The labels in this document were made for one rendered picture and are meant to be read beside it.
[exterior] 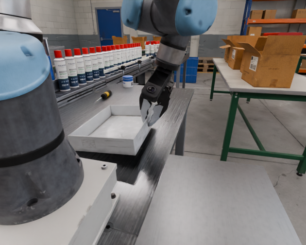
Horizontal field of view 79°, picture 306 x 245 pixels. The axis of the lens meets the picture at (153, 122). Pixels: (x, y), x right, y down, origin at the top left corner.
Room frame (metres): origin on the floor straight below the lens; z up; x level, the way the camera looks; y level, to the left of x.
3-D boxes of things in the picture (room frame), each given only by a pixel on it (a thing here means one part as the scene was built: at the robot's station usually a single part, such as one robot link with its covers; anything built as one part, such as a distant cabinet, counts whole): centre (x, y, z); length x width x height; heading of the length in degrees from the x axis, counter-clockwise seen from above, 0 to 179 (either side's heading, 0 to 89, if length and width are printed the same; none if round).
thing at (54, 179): (0.25, 0.20, 0.97); 0.15 x 0.15 x 0.10
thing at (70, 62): (1.06, 0.45, 0.98); 0.05 x 0.05 x 0.20
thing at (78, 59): (1.13, 0.43, 0.98); 0.05 x 0.05 x 0.20
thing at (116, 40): (6.28, 1.02, 0.97); 0.47 x 0.41 x 0.37; 164
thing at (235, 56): (2.46, -1.12, 0.97); 0.45 x 0.38 x 0.37; 80
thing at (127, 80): (1.29, 0.17, 0.86); 0.07 x 0.07 x 0.07
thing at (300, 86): (2.44, -1.24, 0.39); 2.20 x 0.80 x 0.78; 167
